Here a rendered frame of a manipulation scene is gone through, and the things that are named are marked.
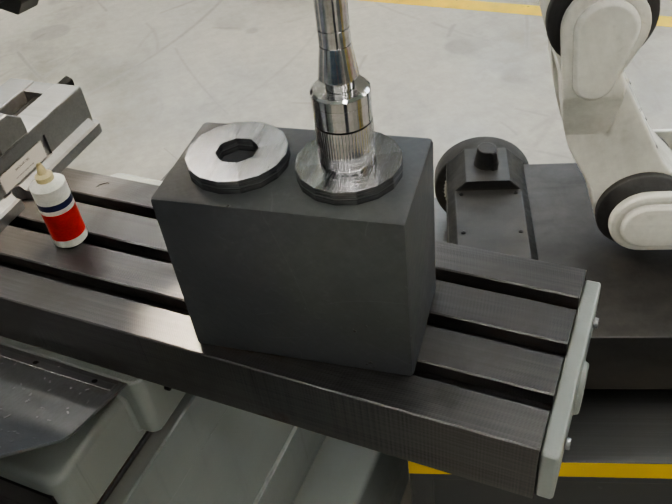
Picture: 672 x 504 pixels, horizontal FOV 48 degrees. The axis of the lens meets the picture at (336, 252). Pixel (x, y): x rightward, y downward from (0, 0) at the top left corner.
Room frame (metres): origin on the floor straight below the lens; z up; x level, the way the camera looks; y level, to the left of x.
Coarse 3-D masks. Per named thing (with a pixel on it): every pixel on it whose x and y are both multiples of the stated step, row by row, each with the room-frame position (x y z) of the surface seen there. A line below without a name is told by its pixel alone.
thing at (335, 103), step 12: (312, 84) 0.53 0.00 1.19; (360, 84) 0.52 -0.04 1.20; (312, 96) 0.51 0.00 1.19; (324, 96) 0.51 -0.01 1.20; (336, 96) 0.50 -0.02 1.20; (348, 96) 0.50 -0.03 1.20; (360, 96) 0.50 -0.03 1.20; (324, 108) 0.50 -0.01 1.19; (336, 108) 0.49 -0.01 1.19; (348, 108) 0.49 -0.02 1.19
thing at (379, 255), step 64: (256, 128) 0.58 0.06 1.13; (192, 192) 0.52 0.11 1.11; (256, 192) 0.51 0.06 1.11; (320, 192) 0.48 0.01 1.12; (384, 192) 0.48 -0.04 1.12; (192, 256) 0.51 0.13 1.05; (256, 256) 0.49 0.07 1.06; (320, 256) 0.47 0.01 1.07; (384, 256) 0.45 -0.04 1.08; (192, 320) 0.52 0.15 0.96; (256, 320) 0.49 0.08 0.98; (320, 320) 0.47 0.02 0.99; (384, 320) 0.45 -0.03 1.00
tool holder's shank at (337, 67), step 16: (320, 0) 0.51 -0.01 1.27; (336, 0) 0.51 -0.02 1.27; (320, 16) 0.51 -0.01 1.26; (336, 16) 0.51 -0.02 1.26; (320, 32) 0.51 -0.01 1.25; (336, 32) 0.51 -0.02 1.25; (320, 48) 0.51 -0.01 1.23; (336, 48) 0.51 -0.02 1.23; (352, 48) 0.51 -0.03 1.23; (320, 64) 0.51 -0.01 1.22; (336, 64) 0.50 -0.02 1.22; (352, 64) 0.51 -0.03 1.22; (320, 80) 0.51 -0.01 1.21; (336, 80) 0.50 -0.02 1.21; (352, 80) 0.50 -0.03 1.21
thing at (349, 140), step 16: (320, 112) 0.50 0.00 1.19; (352, 112) 0.50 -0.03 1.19; (368, 112) 0.50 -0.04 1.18; (320, 128) 0.50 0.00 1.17; (336, 128) 0.50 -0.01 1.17; (352, 128) 0.49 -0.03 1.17; (368, 128) 0.50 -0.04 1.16; (320, 144) 0.51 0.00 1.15; (336, 144) 0.50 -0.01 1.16; (352, 144) 0.49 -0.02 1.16; (368, 144) 0.50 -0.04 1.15; (320, 160) 0.51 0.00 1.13; (336, 160) 0.50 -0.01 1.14; (352, 160) 0.49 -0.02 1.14; (368, 160) 0.50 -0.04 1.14
